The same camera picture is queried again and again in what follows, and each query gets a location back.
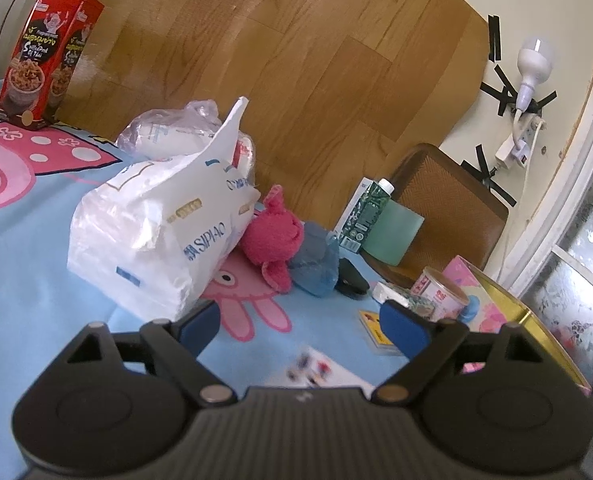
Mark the pink cookie tin box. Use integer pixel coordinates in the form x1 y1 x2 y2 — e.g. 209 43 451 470
434 256 591 393

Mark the black oval case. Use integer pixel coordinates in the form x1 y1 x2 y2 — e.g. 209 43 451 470
335 258 370 299

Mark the clear plastic cup stack bag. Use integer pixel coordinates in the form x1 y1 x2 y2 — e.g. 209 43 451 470
116 96 255 184

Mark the pink plush toy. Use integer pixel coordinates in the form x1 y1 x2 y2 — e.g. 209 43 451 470
239 184 304 294

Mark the small green white packet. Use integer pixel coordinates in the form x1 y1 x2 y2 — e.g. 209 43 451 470
371 282 435 320

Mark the white blue wet wipes pack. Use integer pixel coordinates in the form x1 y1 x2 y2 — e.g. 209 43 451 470
265 347 374 396

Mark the white light bulb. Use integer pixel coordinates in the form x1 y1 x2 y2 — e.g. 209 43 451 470
516 36 555 112

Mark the white power strip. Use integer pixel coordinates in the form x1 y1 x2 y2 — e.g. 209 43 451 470
495 113 545 169

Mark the green drink carton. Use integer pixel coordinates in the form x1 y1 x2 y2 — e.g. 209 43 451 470
333 178 394 252

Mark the cartoon pig tablecloth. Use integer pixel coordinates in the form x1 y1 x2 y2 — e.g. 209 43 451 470
0 78 413 480

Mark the red cereal box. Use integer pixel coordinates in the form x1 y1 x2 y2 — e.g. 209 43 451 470
0 0 104 130

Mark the wood grain board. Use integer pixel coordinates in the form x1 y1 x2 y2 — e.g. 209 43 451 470
58 0 489 226

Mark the white pink tin can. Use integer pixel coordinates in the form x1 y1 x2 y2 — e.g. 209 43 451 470
411 266 469 322

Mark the blue soft pouch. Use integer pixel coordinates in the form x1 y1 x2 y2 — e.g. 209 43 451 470
288 221 340 297

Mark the white tissue pack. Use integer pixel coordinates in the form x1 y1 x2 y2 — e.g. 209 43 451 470
68 96 260 321

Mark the yellow card pack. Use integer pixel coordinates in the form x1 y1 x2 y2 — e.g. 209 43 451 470
359 310 401 356

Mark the brown woven chair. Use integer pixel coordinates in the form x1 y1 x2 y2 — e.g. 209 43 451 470
362 143 508 287

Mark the white window frame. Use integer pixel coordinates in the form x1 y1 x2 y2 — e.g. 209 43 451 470
496 0 593 311

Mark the teal plastic cup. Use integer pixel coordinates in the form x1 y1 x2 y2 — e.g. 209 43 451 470
363 200 425 266

